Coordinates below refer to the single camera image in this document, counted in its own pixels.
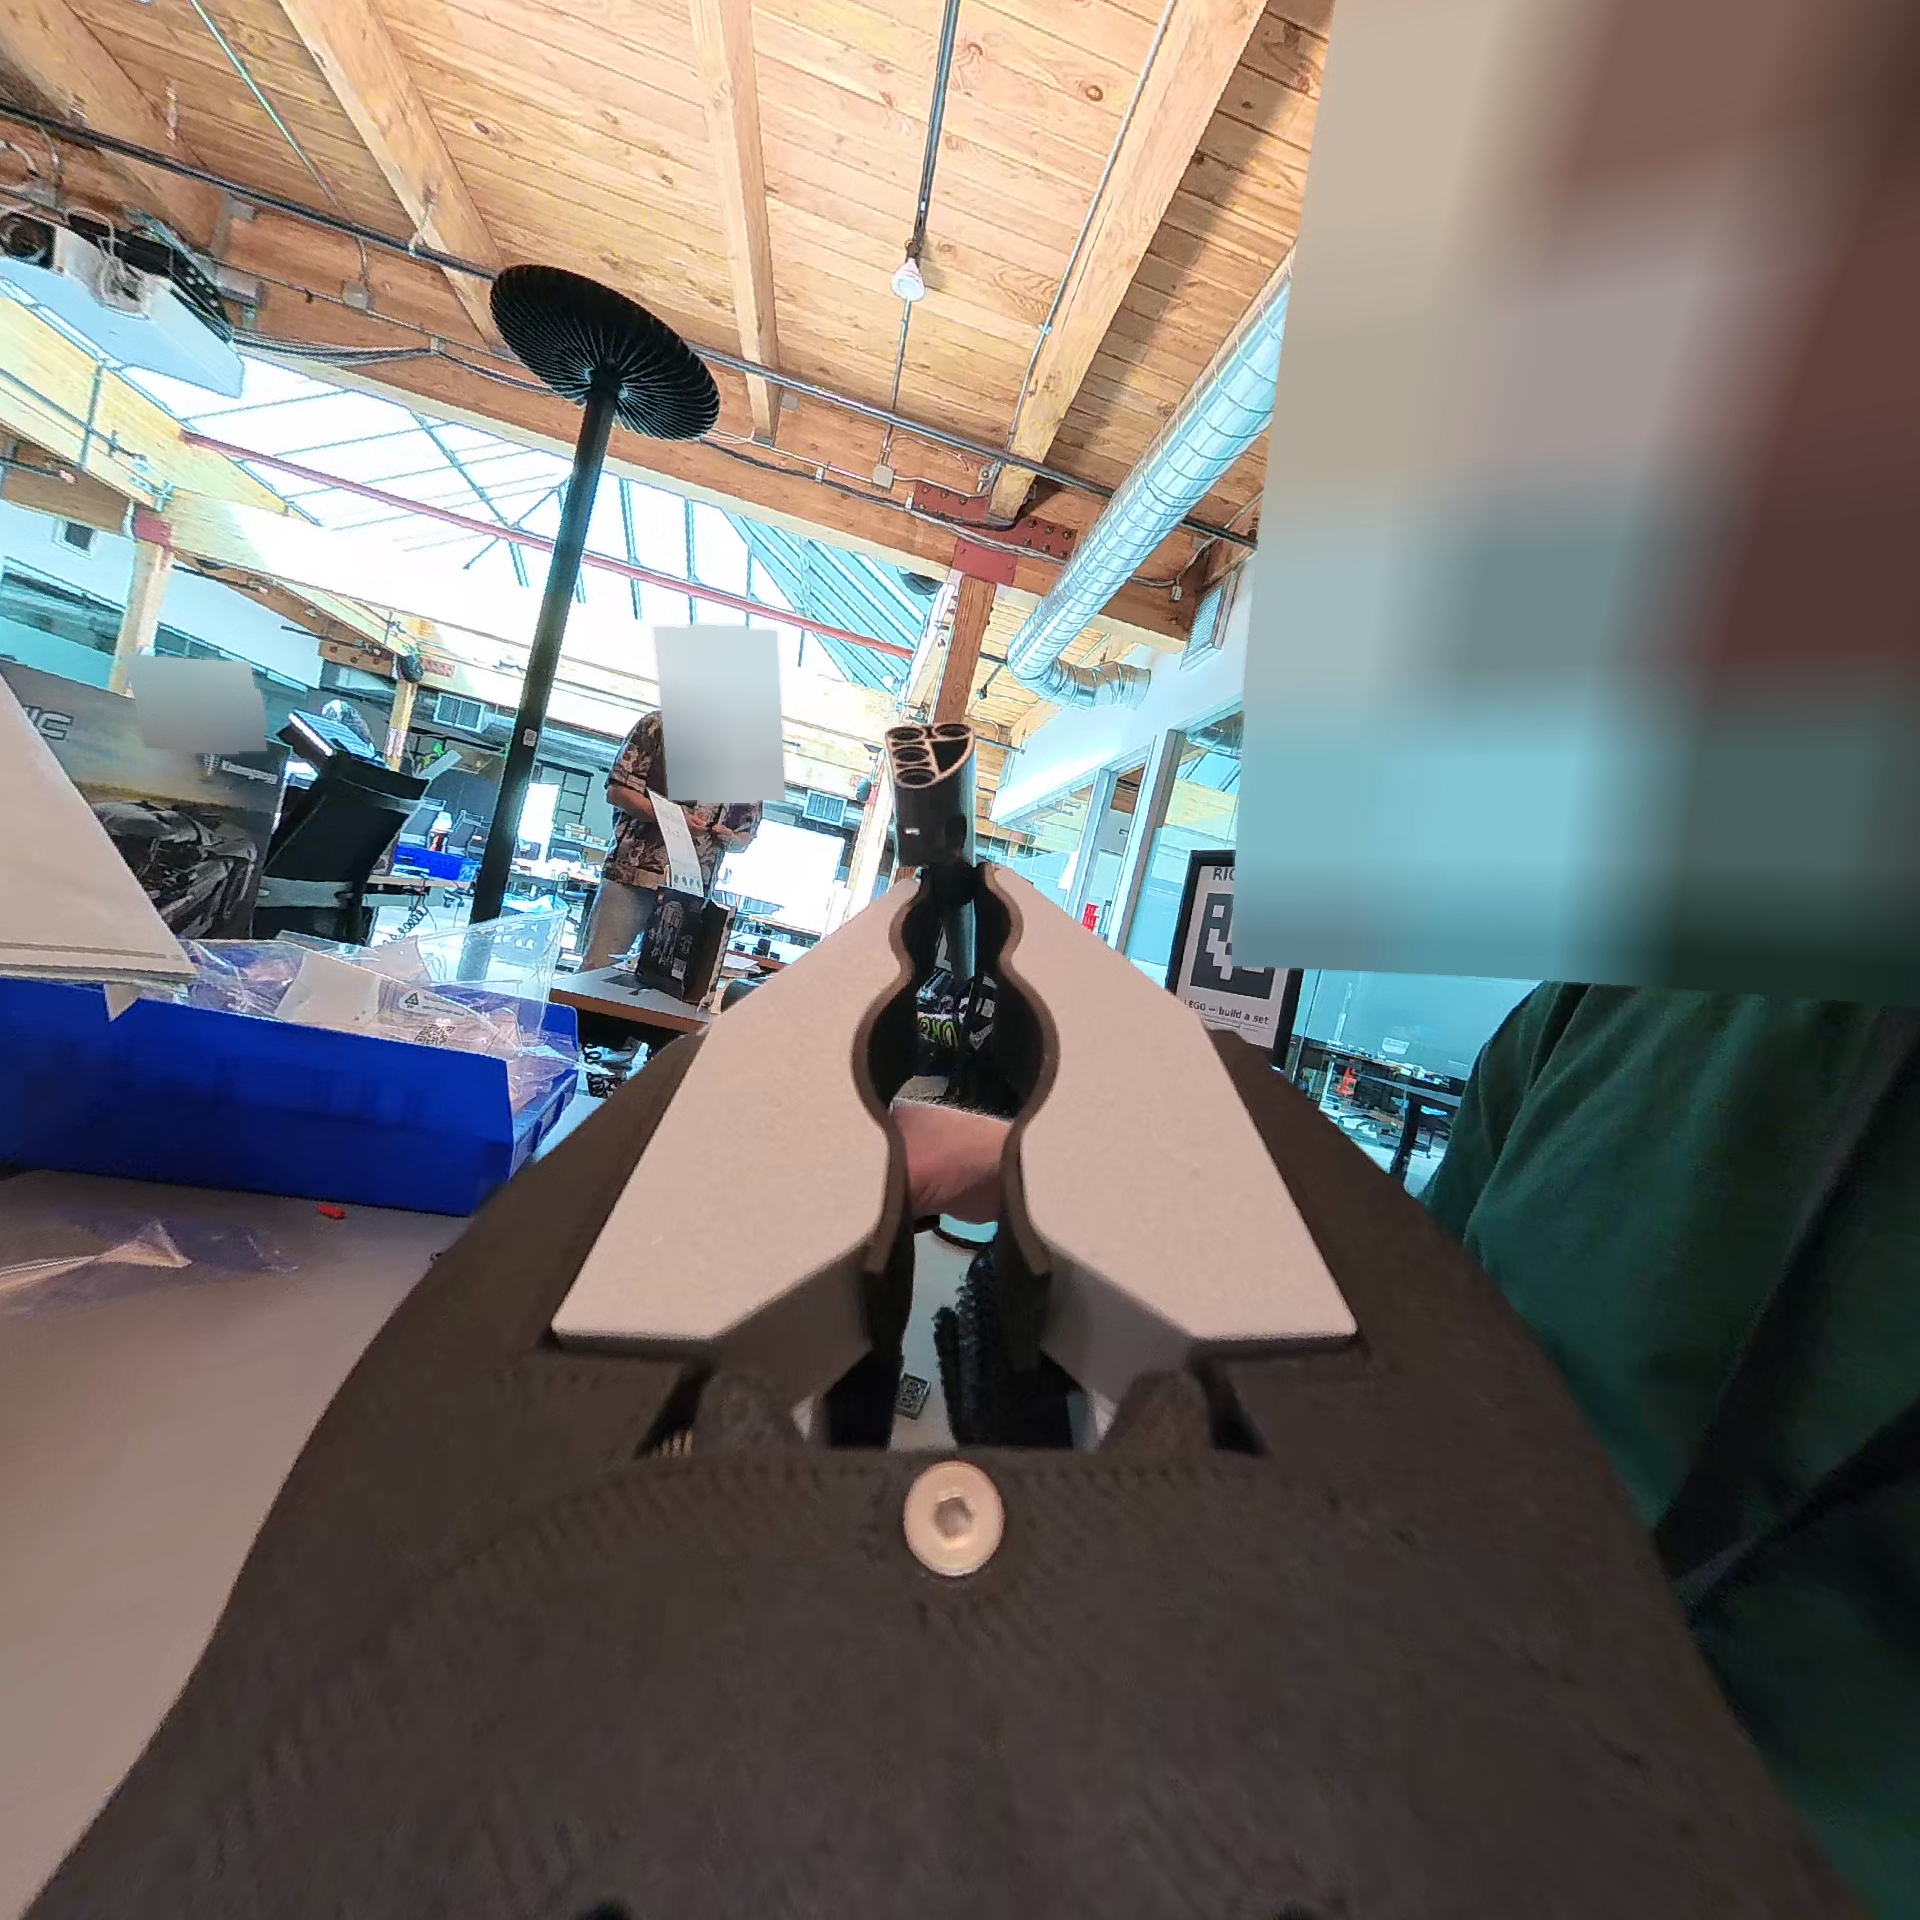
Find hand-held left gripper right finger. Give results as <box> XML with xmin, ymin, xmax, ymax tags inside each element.
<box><xmin>978</xmin><ymin>863</ymin><xmax>1362</xmax><ymax>1450</ymax></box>

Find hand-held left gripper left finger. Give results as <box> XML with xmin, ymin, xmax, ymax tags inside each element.
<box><xmin>549</xmin><ymin>877</ymin><xmax>927</xmax><ymax>1450</ymax></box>

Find black lego technic piece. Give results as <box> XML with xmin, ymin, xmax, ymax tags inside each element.
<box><xmin>882</xmin><ymin>722</ymin><xmax>984</xmax><ymax>977</ymax></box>

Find lego set box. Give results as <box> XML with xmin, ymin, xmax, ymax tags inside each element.
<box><xmin>6</xmin><ymin>667</ymin><xmax>294</xmax><ymax>940</ymax></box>

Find person's right hand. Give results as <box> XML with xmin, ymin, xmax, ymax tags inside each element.
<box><xmin>895</xmin><ymin>1106</ymin><xmax>1015</xmax><ymax>1220</ymax></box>

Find wooden background desk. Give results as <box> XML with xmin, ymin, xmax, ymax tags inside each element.
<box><xmin>547</xmin><ymin>959</ymin><xmax>723</xmax><ymax>1052</ymax></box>

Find dark cardboard box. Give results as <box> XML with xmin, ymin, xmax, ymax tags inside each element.
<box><xmin>632</xmin><ymin>884</ymin><xmax>734</xmax><ymax>1004</ymax></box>

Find clear plastic bags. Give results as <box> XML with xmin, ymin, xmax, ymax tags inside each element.
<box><xmin>181</xmin><ymin>901</ymin><xmax>578</xmax><ymax>1081</ymax></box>

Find blue plastic bin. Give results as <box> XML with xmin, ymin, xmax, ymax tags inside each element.
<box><xmin>0</xmin><ymin>938</ymin><xmax>578</xmax><ymax>1215</ymax></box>

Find black office chair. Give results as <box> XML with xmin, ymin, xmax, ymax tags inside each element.
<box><xmin>255</xmin><ymin>710</ymin><xmax>429</xmax><ymax>946</ymax></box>

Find person's green shirt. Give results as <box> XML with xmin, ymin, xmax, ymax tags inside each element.
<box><xmin>1418</xmin><ymin>982</ymin><xmax>1920</xmax><ymax>1920</ymax></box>

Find clear plastic bag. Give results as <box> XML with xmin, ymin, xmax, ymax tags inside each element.
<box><xmin>0</xmin><ymin>1207</ymin><xmax>301</xmax><ymax>1321</ymax></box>

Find black floor lamp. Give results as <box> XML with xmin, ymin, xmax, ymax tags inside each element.
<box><xmin>468</xmin><ymin>266</ymin><xmax>723</xmax><ymax>923</ymax></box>

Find white instruction booklet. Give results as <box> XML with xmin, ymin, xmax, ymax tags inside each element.
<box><xmin>0</xmin><ymin>674</ymin><xmax>197</xmax><ymax>1022</ymax></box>

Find ceiling projector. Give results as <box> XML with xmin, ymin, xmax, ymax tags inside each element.
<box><xmin>0</xmin><ymin>201</ymin><xmax>250</xmax><ymax>399</ymax></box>

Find silver ventilation duct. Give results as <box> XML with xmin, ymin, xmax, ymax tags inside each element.
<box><xmin>1005</xmin><ymin>270</ymin><xmax>1292</xmax><ymax>713</ymax></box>

